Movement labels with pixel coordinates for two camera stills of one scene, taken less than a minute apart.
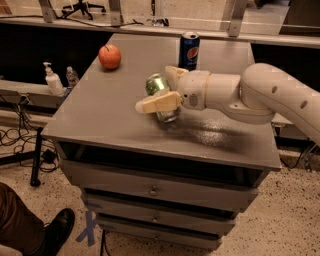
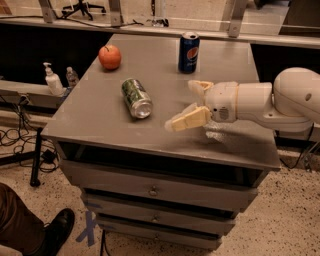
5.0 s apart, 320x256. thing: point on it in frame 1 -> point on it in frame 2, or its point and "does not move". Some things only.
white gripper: [192, 88] -> [221, 100]
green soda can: [154, 84] -> [137, 98]
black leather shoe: [56, 232] does not move
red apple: [109, 56] does not move
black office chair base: [83, 7] does not move
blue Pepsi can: [189, 51] does not move
